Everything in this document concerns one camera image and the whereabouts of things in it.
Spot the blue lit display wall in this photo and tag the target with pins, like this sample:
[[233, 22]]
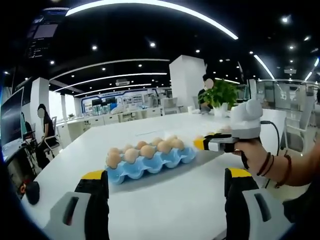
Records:
[[130, 100]]

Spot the group of round ceiling spotlights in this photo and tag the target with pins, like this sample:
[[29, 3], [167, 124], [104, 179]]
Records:
[[152, 44]]

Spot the smooth brown egg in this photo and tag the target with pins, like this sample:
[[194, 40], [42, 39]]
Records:
[[178, 144], [113, 159], [173, 137], [128, 147], [163, 146], [157, 140], [147, 151], [131, 155], [141, 144], [113, 150]]

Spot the person's own upper body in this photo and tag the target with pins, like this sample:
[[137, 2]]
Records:
[[305, 207]]

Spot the person's right hand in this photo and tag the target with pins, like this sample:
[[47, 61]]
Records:
[[257, 157]]

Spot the white table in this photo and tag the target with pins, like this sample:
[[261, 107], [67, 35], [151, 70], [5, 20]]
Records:
[[162, 207]]

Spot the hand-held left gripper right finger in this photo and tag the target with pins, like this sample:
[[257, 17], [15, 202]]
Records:
[[245, 215]]

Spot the black cloth pouch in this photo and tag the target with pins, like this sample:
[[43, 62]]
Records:
[[32, 193]]

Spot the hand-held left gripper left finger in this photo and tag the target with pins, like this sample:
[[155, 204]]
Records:
[[87, 215]]

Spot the white plant pot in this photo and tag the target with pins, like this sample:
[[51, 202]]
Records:
[[220, 111]]

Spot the black hanging display panel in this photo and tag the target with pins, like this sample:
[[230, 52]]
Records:
[[45, 31]]

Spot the white foam egg holder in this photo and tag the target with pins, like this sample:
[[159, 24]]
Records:
[[203, 155]]

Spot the row of white cabinets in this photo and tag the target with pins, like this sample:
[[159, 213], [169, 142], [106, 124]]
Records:
[[95, 122]]

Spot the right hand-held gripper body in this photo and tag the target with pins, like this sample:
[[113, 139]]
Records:
[[246, 117]]

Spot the blue egg tray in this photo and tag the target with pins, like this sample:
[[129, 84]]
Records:
[[150, 170]]

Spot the long curved ceiling light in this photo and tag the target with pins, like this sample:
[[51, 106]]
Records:
[[231, 33]]

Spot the large curved monitor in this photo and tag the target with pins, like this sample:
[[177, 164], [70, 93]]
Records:
[[11, 117]]

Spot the white mesh office chair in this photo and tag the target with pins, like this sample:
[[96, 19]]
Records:
[[170, 105]]

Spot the green leafy plant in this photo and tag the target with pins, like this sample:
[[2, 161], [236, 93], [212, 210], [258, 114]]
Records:
[[222, 95]]

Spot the ceiling air conditioner vent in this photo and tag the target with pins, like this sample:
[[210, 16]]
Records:
[[122, 82]]

